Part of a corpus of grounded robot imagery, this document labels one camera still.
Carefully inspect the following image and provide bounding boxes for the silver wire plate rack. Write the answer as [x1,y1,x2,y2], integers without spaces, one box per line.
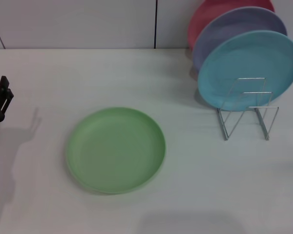
[216,77,280,141]

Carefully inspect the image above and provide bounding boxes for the blue round plate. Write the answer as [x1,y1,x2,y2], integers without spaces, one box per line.
[197,30,293,112]

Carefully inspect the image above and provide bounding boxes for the green round plate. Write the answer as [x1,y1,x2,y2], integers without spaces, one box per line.
[65,106,167,195]

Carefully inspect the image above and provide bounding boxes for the red round plate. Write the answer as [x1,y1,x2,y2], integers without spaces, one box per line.
[187,0,275,51]

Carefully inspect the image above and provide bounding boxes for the purple round plate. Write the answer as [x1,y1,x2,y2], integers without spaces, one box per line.
[191,6,288,74]

